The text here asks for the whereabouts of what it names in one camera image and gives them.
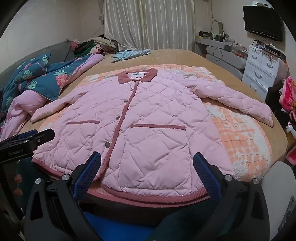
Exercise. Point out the orange checked blanket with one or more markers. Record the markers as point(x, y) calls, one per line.
point(238, 129)

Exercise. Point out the white rounded object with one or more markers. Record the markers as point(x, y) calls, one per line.
point(282, 185)

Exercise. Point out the light blue garment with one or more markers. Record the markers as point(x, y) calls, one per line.
point(129, 54)

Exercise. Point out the dark cloth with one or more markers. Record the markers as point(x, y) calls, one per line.
point(274, 95)

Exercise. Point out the pink quilted jacket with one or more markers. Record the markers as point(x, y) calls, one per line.
point(150, 129)

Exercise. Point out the white drawer cabinet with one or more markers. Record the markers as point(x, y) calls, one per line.
point(259, 69)

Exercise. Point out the pink yellow towel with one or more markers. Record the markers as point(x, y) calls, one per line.
point(289, 97)

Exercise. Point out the grey desk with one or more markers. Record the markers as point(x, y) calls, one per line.
point(217, 58)

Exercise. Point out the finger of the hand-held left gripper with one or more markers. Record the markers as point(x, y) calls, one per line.
point(44, 136)
point(24, 135)

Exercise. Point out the white striped curtain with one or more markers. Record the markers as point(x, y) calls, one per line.
point(148, 23)

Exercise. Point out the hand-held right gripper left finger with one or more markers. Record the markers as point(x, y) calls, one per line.
point(86, 176)

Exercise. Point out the desk clutter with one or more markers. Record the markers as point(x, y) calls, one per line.
point(227, 42)

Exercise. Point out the blue floral quilt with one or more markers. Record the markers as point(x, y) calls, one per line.
point(46, 78)

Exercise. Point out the person's left hand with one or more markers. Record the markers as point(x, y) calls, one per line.
point(18, 179)

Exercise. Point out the person's blue clothing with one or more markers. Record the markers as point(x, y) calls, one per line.
point(120, 224)

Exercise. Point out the black wall television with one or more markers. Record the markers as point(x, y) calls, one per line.
point(261, 20)

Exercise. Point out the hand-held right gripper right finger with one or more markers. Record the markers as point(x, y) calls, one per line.
point(208, 179)

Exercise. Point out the pile of clothes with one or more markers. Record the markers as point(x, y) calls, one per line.
point(97, 46)

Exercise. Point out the bed with brown sheet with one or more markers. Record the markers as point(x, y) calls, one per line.
point(185, 56)

